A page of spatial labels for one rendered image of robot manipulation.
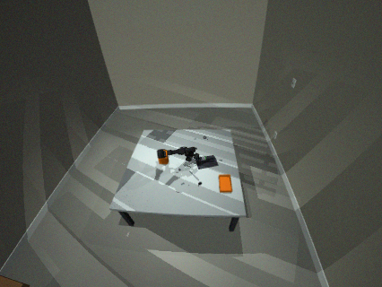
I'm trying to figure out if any orange shallow tray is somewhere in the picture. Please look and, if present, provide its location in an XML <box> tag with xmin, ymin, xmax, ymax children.
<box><xmin>219</xmin><ymin>174</ymin><xmax>232</xmax><ymax>193</ymax></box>

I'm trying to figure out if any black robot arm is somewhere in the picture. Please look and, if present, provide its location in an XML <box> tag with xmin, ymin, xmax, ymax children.
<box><xmin>156</xmin><ymin>146</ymin><xmax>195</xmax><ymax>161</ymax></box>

